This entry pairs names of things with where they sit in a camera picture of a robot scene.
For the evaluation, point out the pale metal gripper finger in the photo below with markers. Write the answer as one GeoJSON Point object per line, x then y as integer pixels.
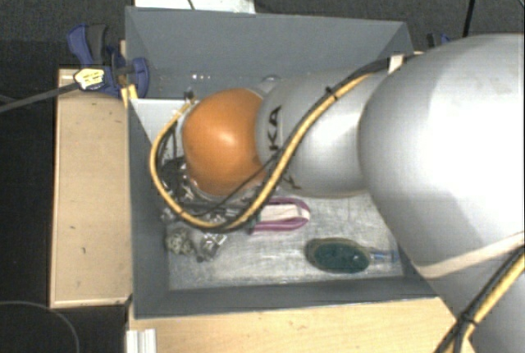
{"type": "Point", "coordinates": [211, 245]}
{"type": "Point", "coordinates": [179, 242]}

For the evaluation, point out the purple and white cloth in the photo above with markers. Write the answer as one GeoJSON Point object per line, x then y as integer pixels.
{"type": "Point", "coordinates": [283, 214]}

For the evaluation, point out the pale wood board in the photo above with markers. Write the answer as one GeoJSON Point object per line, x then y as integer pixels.
{"type": "Point", "coordinates": [92, 195]}

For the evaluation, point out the dark green plastic bottle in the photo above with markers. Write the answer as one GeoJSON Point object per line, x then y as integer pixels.
{"type": "Point", "coordinates": [338, 257]}

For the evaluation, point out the grey metal bin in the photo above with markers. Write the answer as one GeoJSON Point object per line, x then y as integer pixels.
{"type": "Point", "coordinates": [262, 43]}

